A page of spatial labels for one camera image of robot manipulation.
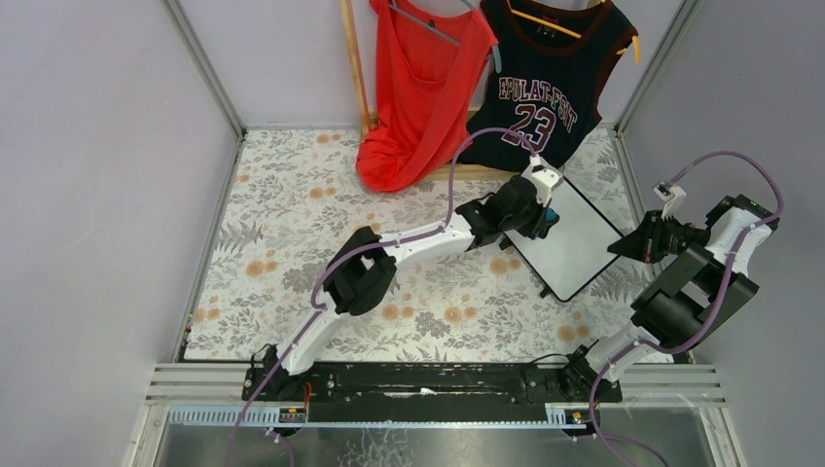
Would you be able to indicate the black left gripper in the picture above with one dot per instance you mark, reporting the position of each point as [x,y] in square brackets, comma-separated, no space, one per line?
[532,210]

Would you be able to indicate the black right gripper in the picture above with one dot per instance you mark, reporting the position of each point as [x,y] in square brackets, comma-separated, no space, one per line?
[649,236]

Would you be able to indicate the blue whiteboard eraser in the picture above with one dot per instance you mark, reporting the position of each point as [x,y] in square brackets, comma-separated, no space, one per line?
[551,217]

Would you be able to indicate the white whiteboard black frame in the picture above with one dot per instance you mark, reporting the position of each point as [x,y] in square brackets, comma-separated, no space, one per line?
[574,252]

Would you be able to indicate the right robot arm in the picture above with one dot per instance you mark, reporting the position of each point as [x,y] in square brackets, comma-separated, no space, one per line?
[703,286]

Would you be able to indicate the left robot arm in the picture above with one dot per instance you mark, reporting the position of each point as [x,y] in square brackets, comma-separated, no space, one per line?
[359,276]

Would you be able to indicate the wooden clothes rack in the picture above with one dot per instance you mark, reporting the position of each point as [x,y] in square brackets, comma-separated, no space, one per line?
[368,117]

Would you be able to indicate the navy basketball jersey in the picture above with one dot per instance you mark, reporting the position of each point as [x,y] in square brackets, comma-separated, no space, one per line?
[555,64]

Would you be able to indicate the red tank top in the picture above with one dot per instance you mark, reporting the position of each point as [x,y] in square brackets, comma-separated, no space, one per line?
[427,70]

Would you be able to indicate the floral table mat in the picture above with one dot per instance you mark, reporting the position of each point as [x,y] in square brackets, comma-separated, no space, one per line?
[296,199]

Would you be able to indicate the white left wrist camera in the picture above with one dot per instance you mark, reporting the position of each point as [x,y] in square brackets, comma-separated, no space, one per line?
[544,178]

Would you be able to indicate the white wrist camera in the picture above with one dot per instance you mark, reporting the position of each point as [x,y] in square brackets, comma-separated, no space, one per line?
[544,178]
[672,197]

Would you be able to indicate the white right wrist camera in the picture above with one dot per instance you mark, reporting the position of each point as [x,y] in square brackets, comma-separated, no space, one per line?
[672,197]

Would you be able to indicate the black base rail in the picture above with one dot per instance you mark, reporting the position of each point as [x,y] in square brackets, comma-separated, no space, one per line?
[436,392]

